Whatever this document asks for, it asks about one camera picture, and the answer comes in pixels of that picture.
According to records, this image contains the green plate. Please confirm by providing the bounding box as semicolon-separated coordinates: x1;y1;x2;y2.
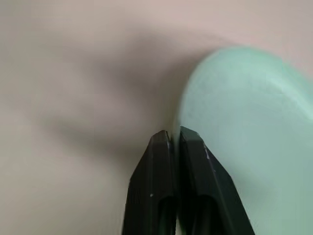
172;46;313;235

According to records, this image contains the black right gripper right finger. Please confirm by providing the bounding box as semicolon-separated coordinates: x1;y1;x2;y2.
178;125;256;235

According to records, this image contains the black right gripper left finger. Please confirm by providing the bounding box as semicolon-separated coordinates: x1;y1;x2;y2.
122;130;179;235

